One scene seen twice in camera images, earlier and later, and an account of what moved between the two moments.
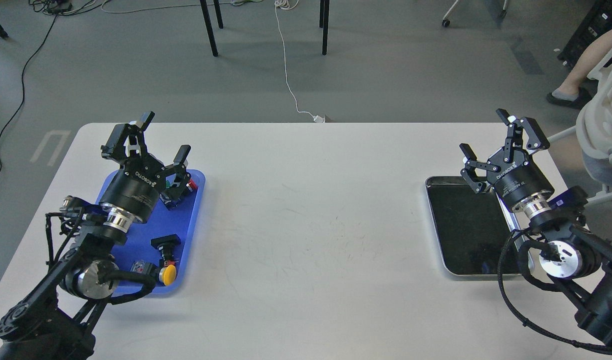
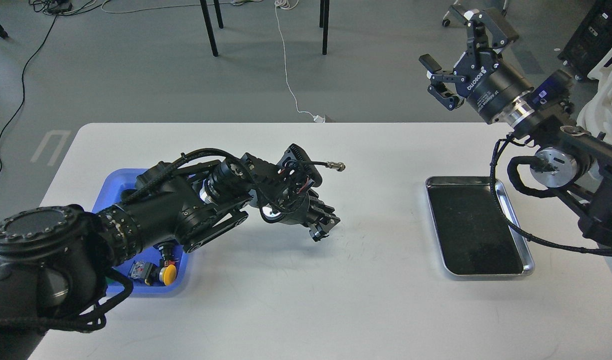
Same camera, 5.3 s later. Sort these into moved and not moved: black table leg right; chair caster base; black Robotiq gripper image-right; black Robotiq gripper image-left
Moved: black Robotiq gripper image-left; black Robotiq gripper image-right
Not moved: chair caster base; black table leg right
